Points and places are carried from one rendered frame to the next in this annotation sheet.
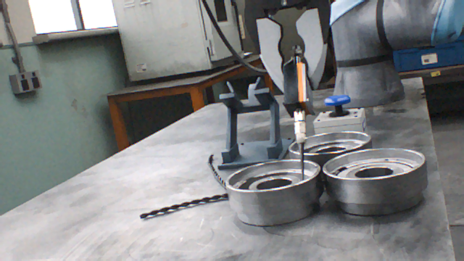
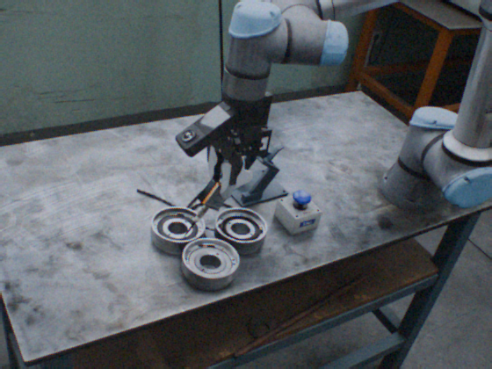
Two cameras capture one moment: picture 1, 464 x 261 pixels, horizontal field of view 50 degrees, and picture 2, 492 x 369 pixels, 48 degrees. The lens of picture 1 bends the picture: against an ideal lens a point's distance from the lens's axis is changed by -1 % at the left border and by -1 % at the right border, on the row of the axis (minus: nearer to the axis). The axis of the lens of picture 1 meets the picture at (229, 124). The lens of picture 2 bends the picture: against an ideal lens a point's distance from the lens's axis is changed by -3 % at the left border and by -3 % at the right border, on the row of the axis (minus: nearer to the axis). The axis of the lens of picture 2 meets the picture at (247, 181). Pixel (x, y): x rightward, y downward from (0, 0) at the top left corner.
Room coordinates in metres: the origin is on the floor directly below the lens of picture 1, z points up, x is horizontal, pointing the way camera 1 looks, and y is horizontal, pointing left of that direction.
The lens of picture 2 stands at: (-0.14, -0.57, 1.57)
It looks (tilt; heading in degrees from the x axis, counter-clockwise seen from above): 35 degrees down; 31
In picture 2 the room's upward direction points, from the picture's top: 11 degrees clockwise
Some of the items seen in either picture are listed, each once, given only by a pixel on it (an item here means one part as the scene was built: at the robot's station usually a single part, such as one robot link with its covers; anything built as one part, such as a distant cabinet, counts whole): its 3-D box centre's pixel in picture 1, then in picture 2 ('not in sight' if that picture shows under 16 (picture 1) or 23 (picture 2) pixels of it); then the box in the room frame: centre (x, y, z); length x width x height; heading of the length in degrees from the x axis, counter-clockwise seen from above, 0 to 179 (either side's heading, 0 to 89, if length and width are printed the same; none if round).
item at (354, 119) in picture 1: (341, 126); (300, 212); (0.76, -0.17, 0.82); 0.08 x 0.07 x 0.05; 159
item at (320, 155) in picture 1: (331, 156); (240, 232); (0.62, -0.12, 0.82); 0.10 x 0.10 x 0.04
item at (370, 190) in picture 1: (375, 180); (209, 264); (0.50, -0.14, 0.82); 0.10 x 0.10 x 0.04
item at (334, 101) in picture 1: (338, 111); (300, 203); (0.76, -0.17, 0.85); 0.04 x 0.04 x 0.05
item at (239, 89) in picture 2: not in sight; (243, 81); (0.59, -0.09, 1.15); 0.08 x 0.08 x 0.05
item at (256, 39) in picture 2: not in sight; (254, 38); (0.59, -0.09, 1.23); 0.09 x 0.08 x 0.11; 141
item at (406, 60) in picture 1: (428, 52); not in sight; (3.89, -1.66, 0.56); 0.52 x 0.38 x 0.22; 66
